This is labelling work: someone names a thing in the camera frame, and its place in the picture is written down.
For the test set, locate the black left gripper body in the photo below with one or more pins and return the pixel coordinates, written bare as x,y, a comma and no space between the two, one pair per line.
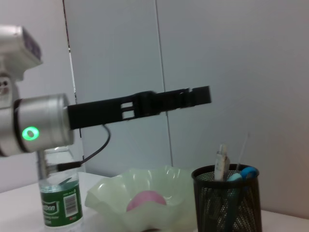
101,113

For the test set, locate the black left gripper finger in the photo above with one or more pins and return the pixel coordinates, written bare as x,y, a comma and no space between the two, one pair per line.
188,99

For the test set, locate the silver pen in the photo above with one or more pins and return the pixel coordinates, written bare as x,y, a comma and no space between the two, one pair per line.
221,162

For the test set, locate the clear plastic ruler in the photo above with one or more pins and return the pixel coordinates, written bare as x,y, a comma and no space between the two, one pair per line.
242,154

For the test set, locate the blue teal scissors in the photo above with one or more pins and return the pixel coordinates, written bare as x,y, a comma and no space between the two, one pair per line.
248,172

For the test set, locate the clear water bottle green label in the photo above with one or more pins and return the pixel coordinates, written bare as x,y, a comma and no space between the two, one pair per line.
60,200

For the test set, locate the pink peach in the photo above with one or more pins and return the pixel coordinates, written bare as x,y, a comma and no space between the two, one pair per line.
147,198

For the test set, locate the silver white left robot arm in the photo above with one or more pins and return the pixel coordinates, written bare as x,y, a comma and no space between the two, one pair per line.
41,123

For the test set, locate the pale green glass fruit plate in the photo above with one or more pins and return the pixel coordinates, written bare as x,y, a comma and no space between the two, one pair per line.
113,193

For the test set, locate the black mesh pen cup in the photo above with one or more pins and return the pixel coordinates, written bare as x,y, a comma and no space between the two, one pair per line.
227,205

